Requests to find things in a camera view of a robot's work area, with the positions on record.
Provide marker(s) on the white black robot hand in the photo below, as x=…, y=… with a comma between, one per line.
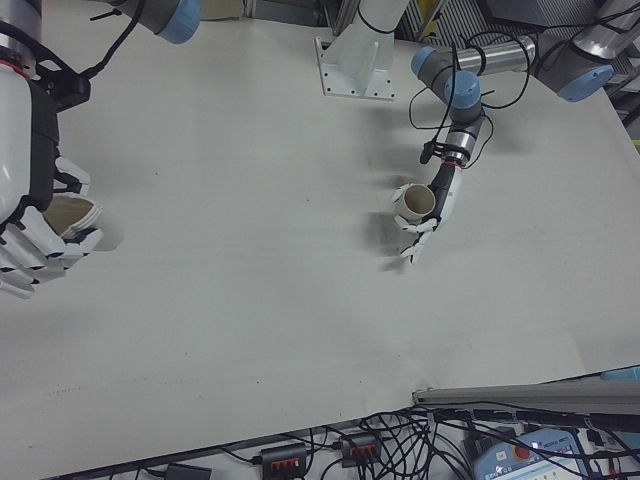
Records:
x=452, y=192
x=15, y=150

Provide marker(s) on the beige paper cup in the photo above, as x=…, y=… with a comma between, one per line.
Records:
x=417, y=202

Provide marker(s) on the white paper cup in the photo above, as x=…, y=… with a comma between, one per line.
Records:
x=111, y=232

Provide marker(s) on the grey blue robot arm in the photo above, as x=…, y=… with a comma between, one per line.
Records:
x=150, y=17
x=500, y=57

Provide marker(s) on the ribbed metal grille panel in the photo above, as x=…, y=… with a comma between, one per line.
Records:
x=462, y=35

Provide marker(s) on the grey metal box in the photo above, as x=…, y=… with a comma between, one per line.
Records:
x=520, y=10

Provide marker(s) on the light blue plastic object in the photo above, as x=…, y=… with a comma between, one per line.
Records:
x=622, y=374

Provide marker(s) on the black hub with orange ports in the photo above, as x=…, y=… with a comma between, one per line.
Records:
x=283, y=457
x=357, y=447

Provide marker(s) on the blue white teach pendant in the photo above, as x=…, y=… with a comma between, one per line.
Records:
x=530, y=457

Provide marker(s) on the black power adapter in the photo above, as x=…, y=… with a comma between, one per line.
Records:
x=189, y=471

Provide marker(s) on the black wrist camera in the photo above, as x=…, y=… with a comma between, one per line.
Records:
x=426, y=152
x=75, y=92

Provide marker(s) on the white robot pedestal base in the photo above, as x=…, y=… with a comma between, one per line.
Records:
x=360, y=55

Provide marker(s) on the aluminium rail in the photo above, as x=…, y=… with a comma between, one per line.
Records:
x=525, y=395

